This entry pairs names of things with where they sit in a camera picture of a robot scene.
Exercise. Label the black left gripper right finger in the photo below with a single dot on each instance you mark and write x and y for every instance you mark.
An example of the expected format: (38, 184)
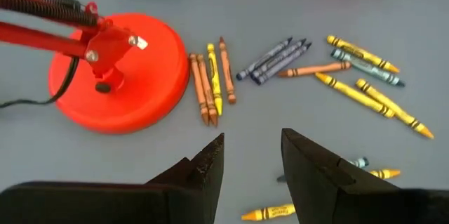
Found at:
(333, 196)

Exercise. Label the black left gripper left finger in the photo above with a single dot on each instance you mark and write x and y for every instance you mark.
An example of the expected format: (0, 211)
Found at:
(158, 203)

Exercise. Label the group of orange crayons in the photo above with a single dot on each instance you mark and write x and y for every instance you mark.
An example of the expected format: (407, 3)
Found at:
(207, 87)

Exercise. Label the navy blue crayon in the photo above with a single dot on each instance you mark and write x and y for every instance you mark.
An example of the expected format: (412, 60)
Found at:
(280, 57)
(263, 59)
(284, 64)

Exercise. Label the red desk lamp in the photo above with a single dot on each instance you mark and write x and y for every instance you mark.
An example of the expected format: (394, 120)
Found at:
(147, 87)

